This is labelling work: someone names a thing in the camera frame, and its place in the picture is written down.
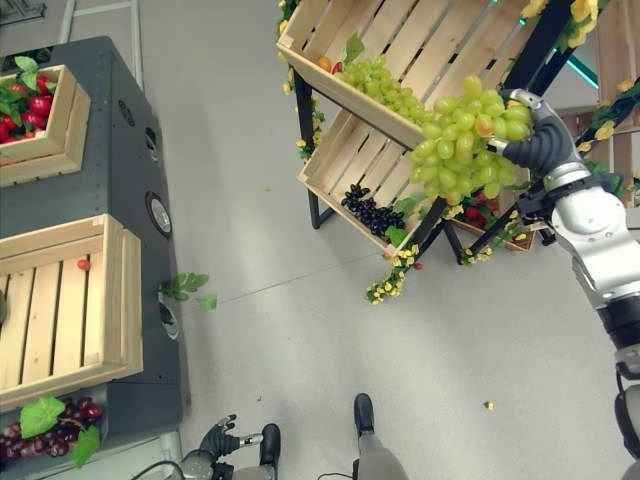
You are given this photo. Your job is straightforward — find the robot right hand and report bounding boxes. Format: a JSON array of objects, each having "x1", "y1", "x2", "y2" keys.
[{"x1": 485, "y1": 87, "x2": 594, "y2": 187}]

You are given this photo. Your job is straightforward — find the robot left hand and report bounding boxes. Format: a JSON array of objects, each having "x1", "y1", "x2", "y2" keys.
[{"x1": 199, "y1": 413, "x2": 265, "y2": 459}]

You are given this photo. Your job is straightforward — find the large green grape bunch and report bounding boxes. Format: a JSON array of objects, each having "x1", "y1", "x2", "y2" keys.
[{"x1": 408, "y1": 74, "x2": 534, "y2": 206}]

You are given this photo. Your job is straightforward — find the robot left leg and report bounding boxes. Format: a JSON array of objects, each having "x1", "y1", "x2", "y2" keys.
[{"x1": 230, "y1": 463, "x2": 279, "y2": 480}]

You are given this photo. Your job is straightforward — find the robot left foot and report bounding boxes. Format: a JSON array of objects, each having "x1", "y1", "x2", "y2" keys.
[{"x1": 258, "y1": 423, "x2": 282, "y2": 469}]

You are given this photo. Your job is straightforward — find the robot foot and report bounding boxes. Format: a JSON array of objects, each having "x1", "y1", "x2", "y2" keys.
[
  {"x1": 258, "y1": 423, "x2": 282, "y2": 469},
  {"x1": 353, "y1": 393, "x2": 376, "y2": 437}
]

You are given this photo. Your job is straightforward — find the yellow flower garland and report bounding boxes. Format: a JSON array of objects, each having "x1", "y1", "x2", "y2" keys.
[
  {"x1": 458, "y1": 208, "x2": 532, "y2": 266},
  {"x1": 366, "y1": 242, "x2": 425, "y2": 306},
  {"x1": 276, "y1": 0, "x2": 327, "y2": 161},
  {"x1": 574, "y1": 77, "x2": 640, "y2": 157},
  {"x1": 519, "y1": 0, "x2": 601, "y2": 50}
]

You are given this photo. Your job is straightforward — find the red fruit pile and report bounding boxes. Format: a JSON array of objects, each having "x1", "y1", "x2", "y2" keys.
[{"x1": 462, "y1": 191, "x2": 499, "y2": 226}]

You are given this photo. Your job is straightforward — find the low wooden crate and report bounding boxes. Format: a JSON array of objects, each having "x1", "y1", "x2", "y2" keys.
[{"x1": 449, "y1": 192, "x2": 549, "y2": 253}]

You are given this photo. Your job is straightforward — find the tall wooden shelf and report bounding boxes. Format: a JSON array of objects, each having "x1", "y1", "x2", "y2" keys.
[{"x1": 593, "y1": 0, "x2": 640, "y2": 206}]

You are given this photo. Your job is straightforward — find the green grape leaf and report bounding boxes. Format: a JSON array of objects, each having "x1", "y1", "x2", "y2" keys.
[
  {"x1": 19, "y1": 394, "x2": 67, "y2": 441},
  {"x1": 69, "y1": 424, "x2": 102, "y2": 470}
]

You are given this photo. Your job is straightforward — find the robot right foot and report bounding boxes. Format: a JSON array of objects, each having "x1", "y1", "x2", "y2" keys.
[{"x1": 353, "y1": 393, "x2": 376, "y2": 437}]

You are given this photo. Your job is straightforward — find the green vine leaf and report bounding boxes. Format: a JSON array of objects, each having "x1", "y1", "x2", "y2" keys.
[{"x1": 159, "y1": 272, "x2": 210, "y2": 302}]

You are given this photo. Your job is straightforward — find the red grape bunch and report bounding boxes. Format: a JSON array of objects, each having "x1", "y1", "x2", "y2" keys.
[{"x1": 0, "y1": 397, "x2": 104, "y2": 460}]

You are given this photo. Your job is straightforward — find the big empty wooden crate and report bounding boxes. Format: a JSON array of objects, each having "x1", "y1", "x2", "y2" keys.
[{"x1": 0, "y1": 213, "x2": 145, "y2": 414}]

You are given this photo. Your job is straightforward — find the wide slatted wooden crate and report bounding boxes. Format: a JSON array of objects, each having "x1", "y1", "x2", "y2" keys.
[{"x1": 276, "y1": 0, "x2": 539, "y2": 151}]

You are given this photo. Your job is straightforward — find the black grape bunch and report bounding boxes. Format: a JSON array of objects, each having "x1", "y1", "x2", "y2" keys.
[{"x1": 341, "y1": 183, "x2": 407, "y2": 237}]

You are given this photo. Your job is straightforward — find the black metal rack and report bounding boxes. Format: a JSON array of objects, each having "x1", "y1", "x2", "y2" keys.
[{"x1": 293, "y1": 0, "x2": 576, "y2": 266}]

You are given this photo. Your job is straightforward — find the dark grey table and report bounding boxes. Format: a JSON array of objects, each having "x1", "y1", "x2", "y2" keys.
[{"x1": 0, "y1": 35, "x2": 192, "y2": 480}]

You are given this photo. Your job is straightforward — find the small wooden crate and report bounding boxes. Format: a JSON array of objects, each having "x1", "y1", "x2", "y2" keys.
[{"x1": 0, "y1": 63, "x2": 92, "y2": 189}]

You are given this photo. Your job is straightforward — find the red peppers with leaves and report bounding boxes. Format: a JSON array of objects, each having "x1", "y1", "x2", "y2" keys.
[{"x1": 0, "y1": 55, "x2": 57, "y2": 146}]

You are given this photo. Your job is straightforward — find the black cable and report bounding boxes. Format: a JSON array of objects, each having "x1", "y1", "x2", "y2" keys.
[{"x1": 130, "y1": 459, "x2": 182, "y2": 480}]

